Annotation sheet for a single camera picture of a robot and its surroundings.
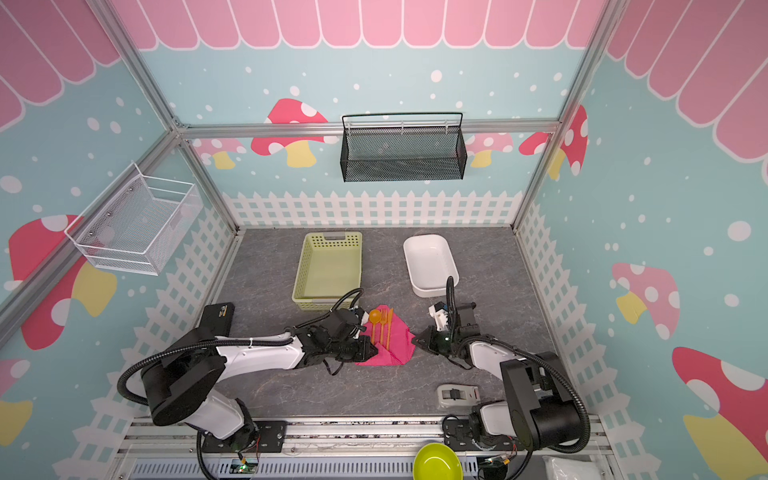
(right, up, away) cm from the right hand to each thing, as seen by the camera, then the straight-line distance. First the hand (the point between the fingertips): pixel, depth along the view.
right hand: (412, 339), depth 88 cm
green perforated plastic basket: (-29, +20, +19) cm, 39 cm away
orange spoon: (-12, +5, +7) cm, 14 cm away
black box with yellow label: (-61, +5, +6) cm, 62 cm away
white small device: (+11, -12, -11) cm, 19 cm away
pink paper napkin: (-3, -2, +1) cm, 4 cm away
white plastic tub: (+8, +22, +21) cm, 32 cm away
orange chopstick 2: (-7, +4, +6) cm, 10 cm away
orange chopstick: (-9, +5, +7) cm, 12 cm away
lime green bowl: (+5, -25, -17) cm, 30 cm away
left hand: (-10, -4, -3) cm, 12 cm away
